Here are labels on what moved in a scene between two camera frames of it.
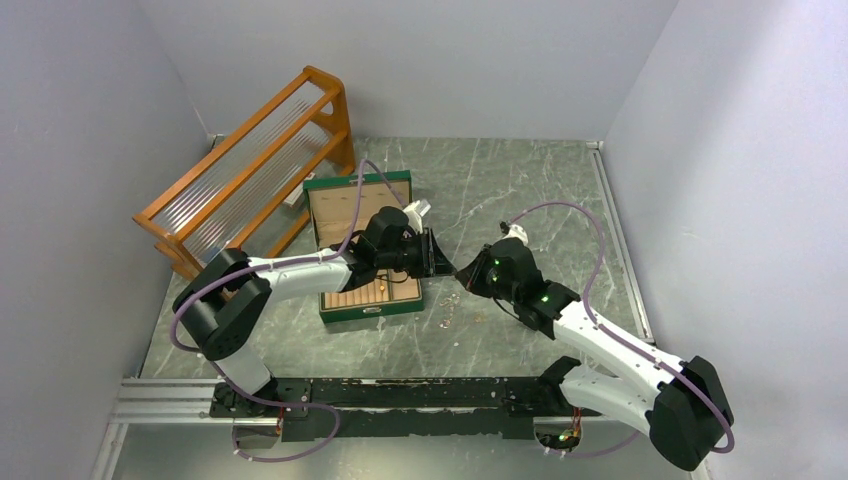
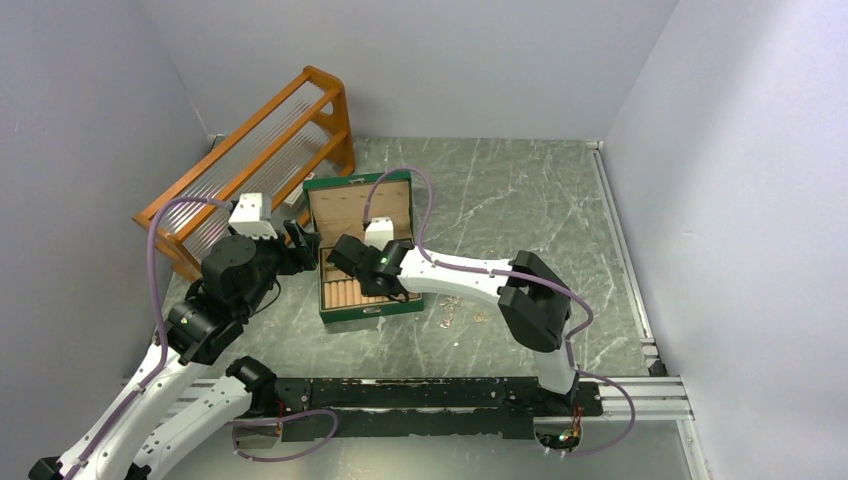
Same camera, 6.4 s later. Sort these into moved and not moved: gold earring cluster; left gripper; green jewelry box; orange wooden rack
Moved: left gripper
Not moved: green jewelry box; orange wooden rack; gold earring cluster
